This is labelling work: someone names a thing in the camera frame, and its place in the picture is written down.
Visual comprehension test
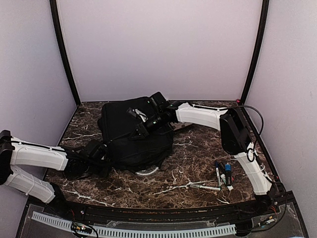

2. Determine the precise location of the black student bag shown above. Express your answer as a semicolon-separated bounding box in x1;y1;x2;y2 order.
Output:
98;97;173;173

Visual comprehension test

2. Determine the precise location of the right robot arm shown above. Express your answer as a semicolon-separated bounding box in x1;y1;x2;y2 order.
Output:
127;101;276;215

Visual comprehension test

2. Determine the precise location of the grey slotted cable duct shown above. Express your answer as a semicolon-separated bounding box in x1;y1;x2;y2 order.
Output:
31;212;236;238

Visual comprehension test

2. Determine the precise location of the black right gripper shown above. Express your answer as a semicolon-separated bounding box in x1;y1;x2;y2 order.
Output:
130;111;166;139

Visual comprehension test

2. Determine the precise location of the black frame post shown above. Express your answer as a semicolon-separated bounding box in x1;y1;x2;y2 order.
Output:
240;0;270;105
49;0;81;107

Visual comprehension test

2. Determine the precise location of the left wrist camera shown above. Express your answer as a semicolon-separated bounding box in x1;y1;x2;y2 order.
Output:
84;140;107;161

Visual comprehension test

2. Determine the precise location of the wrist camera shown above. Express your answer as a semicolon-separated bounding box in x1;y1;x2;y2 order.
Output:
148;92;169;113
84;140;107;161

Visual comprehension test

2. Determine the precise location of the blue-capped black highlighter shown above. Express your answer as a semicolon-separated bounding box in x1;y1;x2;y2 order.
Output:
225;164;232;186

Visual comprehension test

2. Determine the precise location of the white green glue stick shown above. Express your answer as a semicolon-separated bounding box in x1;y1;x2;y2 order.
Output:
221;174;234;191

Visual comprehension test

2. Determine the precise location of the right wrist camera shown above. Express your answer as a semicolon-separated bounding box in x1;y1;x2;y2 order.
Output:
148;92;169;113

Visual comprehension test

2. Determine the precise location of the right black frame post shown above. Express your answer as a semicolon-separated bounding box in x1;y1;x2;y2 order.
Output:
240;0;270;105

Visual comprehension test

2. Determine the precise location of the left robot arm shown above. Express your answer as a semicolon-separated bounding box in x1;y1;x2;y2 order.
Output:
0;130;110;216

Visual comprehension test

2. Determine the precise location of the black marker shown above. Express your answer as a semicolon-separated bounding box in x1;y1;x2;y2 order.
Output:
218;162;226;185

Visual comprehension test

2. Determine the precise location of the left black frame post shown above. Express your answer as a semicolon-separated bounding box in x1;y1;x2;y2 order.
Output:
49;0;81;107

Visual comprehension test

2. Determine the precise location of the clear-capped white pen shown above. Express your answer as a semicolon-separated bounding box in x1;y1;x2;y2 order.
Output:
190;183;221;191

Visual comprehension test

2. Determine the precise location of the black front rail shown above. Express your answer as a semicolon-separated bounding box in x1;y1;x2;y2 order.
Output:
62;201;260;223

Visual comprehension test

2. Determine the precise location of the blue-capped white marker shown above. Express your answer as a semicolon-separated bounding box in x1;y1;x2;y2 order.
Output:
215;161;221;190

